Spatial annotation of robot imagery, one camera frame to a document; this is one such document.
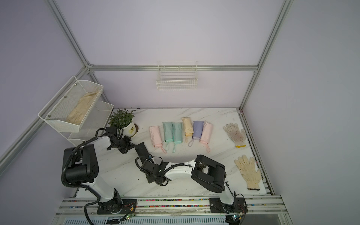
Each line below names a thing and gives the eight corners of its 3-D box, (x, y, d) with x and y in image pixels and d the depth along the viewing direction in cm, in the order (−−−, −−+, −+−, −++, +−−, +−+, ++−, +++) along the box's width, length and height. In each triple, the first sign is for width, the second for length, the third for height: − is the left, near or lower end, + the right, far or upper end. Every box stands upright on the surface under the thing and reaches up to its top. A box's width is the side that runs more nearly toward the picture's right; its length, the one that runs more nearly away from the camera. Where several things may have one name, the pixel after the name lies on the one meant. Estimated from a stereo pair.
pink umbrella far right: (198, 150, 98) (199, 147, 95) (202, 124, 113) (203, 121, 109) (209, 152, 97) (210, 149, 94) (212, 126, 112) (213, 122, 108)
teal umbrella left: (162, 151, 97) (162, 149, 95) (163, 124, 112) (163, 122, 110) (173, 150, 97) (172, 148, 95) (172, 123, 112) (172, 121, 110)
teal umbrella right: (171, 152, 97) (170, 150, 94) (173, 125, 112) (172, 122, 109) (182, 152, 97) (182, 150, 94) (182, 125, 112) (182, 122, 109)
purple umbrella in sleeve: (188, 146, 100) (188, 143, 97) (193, 122, 114) (193, 119, 111) (199, 148, 99) (199, 145, 96) (203, 124, 113) (203, 121, 110)
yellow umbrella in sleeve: (185, 142, 101) (185, 140, 99) (181, 119, 115) (181, 117, 113) (195, 141, 102) (196, 139, 99) (190, 118, 116) (190, 116, 113)
